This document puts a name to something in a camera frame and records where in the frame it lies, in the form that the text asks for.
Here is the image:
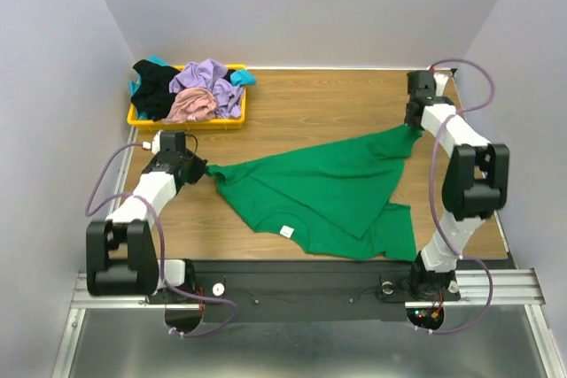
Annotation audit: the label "green t-shirt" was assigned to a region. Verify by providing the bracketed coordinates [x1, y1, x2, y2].
[208, 125, 422, 261]

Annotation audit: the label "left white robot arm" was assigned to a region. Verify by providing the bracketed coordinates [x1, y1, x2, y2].
[86, 131, 207, 297]

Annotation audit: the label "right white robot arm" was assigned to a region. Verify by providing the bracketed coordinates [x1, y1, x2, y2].
[405, 70, 510, 297]

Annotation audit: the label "yellow plastic bin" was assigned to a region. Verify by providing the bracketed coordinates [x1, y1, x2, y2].
[127, 64, 248, 132]

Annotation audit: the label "pink t-shirt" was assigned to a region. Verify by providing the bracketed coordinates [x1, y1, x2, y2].
[162, 88, 217, 125]

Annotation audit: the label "black t-shirt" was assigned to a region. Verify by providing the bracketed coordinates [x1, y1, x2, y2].
[131, 59, 180, 121]

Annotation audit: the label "lavender t-shirt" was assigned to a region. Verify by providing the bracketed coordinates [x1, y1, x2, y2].
[169, 59, 247, 120]

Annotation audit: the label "teal t-shirt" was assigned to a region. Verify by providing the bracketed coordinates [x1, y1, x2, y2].
[128, 55, 257, 121]

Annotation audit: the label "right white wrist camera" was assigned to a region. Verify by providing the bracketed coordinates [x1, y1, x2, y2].
[433, 72, 449, 96]

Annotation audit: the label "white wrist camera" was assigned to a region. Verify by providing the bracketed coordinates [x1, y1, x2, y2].
[141, 130, 162, 154]
[433, 72, 449, 96]

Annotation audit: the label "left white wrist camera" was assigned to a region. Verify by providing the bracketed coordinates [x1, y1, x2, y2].
[141, 130, 162, 154]

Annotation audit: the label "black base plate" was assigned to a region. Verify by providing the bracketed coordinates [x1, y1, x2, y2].
[152, 259, 460, 324]

